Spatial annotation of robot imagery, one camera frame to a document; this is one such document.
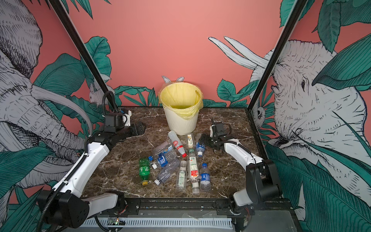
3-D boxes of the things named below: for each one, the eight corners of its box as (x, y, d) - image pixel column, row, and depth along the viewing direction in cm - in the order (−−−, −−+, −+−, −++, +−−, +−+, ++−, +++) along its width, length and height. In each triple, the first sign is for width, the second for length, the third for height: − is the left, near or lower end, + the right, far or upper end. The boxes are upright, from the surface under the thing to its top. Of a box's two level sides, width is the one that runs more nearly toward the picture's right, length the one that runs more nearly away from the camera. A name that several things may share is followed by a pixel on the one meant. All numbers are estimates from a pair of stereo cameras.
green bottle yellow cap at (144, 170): (140, 186, 82) (137, 183, 78) (140, 162, 92) (138, 158, 88) (150, 184, 83) (148, 181, 79) (149, 160, 93) (148, 156, 88)
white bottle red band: (182, 158, 93) (182, 155, 89) (167, 135, 104) (167, 131, 101) (188, 155, 95) (188, 152, 91) (173, 132, 106) (173, 129, 103)
